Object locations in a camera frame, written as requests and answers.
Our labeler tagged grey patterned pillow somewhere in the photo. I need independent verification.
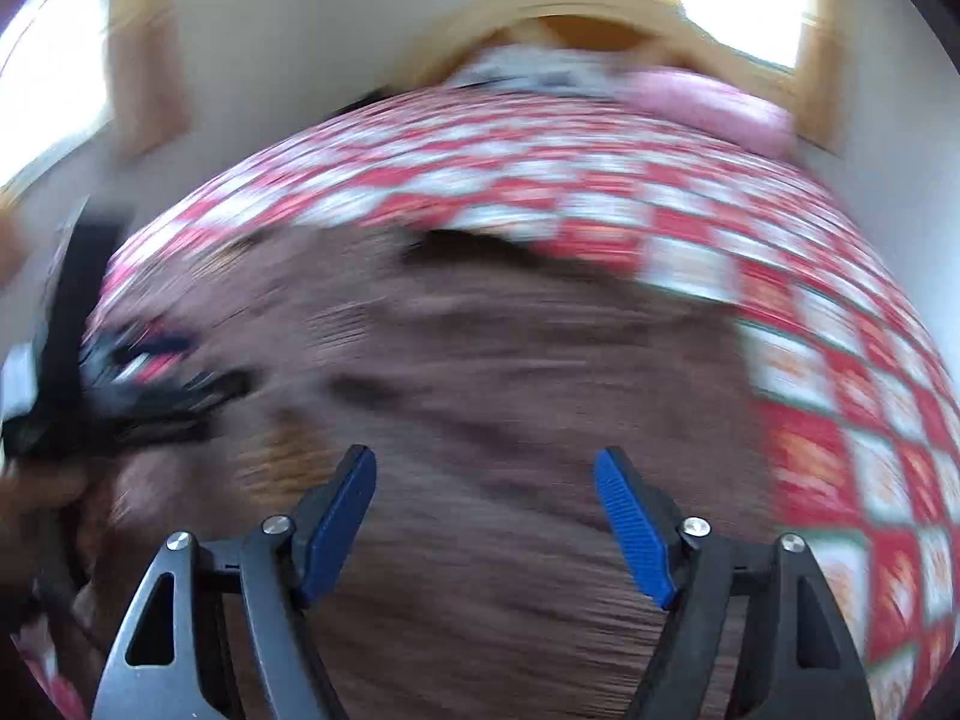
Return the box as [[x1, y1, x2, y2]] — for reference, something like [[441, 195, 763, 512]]
[[448, 45, 632, 100]]

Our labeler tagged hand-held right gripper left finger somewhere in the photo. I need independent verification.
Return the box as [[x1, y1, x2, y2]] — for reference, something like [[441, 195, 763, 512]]
[[90, 444, 378, 720]]

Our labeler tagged red checkered bear blanket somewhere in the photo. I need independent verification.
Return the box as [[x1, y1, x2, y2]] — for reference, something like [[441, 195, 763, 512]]
[[15, 82, 960, 720]]

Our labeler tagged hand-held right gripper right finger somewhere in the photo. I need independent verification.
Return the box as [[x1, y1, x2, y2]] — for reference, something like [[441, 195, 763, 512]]
[[592, 446, 878, 720]]

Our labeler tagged yellow curtain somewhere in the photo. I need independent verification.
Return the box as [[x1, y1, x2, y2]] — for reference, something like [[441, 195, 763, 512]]
[[791, 11, 845, 155], [107, 0, 190, 160]]

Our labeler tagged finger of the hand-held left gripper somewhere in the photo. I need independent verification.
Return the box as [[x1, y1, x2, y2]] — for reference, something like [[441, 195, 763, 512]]
[[94, 367, 262, 452], [82, 319, 194, 385]]

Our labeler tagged brown knit sweater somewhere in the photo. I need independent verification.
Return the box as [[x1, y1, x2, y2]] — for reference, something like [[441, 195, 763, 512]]
[[75, 221, 785, 720]]

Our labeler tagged person's left hand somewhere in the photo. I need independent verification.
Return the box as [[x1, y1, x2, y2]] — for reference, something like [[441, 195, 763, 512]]
[[0, 457, 97, 533]]

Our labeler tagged pink pillow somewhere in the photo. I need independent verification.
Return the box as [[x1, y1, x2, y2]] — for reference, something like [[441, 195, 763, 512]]
[[621, 66, 797, 160]]

